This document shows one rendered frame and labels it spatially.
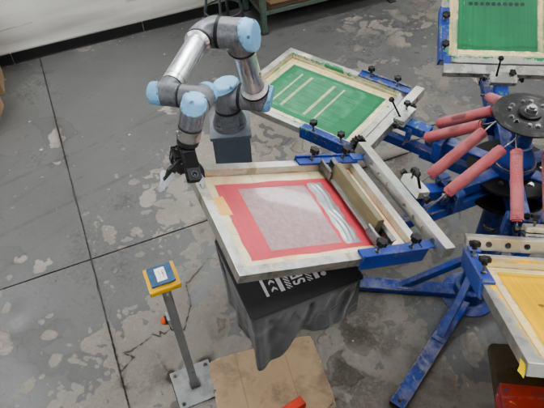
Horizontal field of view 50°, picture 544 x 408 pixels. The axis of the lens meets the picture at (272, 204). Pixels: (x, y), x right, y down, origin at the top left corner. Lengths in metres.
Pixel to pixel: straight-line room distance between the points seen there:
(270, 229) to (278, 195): 0.22
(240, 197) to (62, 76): 3.53
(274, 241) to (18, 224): 2.50
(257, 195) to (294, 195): 0.16
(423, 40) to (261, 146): 2.01
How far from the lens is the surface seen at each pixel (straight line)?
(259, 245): 2.05
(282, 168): 2.41
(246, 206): 2.19
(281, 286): 2.31
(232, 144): 2.62
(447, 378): 3.26
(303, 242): 2.12
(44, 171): 4.58
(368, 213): 2.24
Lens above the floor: 2.84
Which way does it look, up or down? 46 degrees down
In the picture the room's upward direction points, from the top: 4 degrees counter-clockwise
